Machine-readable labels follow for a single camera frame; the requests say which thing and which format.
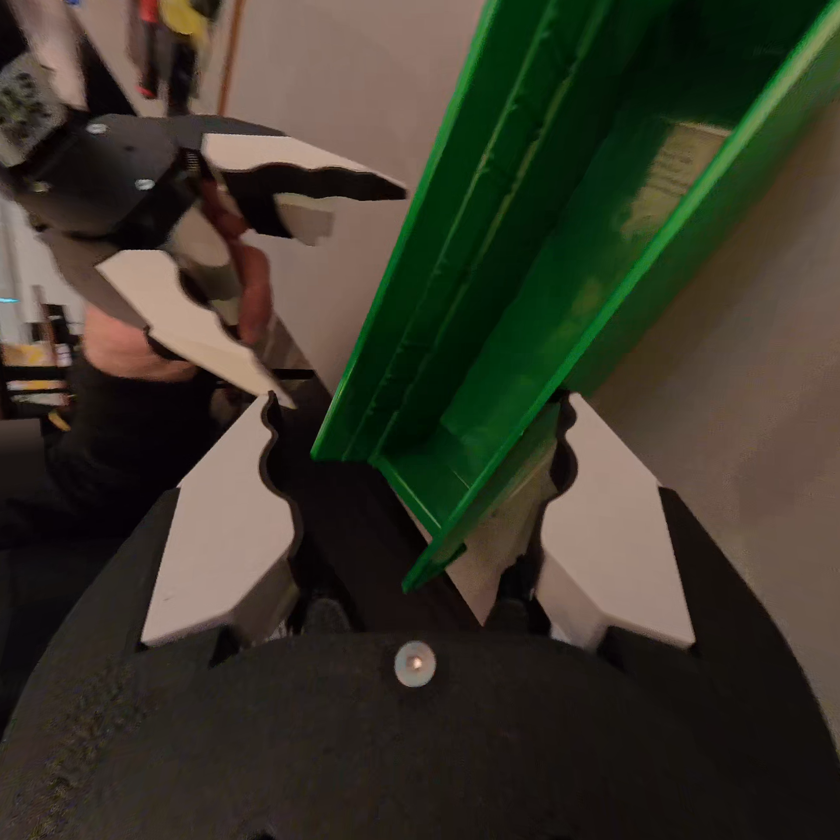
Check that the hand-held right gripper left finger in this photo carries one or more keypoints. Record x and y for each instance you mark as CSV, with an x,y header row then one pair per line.
x,y
223,544

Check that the green plastic bin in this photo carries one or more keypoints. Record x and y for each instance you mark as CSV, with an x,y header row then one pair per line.
x,y
558,295

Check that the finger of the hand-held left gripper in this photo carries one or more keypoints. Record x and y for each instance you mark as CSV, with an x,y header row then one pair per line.
x,y
275,154
190,328

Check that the person's left forearm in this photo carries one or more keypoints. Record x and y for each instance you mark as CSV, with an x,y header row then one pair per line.
x,y
131,446

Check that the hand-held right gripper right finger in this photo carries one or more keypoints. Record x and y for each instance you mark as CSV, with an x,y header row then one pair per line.
x,y
610,544

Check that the person's left hand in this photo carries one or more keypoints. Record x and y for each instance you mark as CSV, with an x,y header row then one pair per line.
x,y
253,289

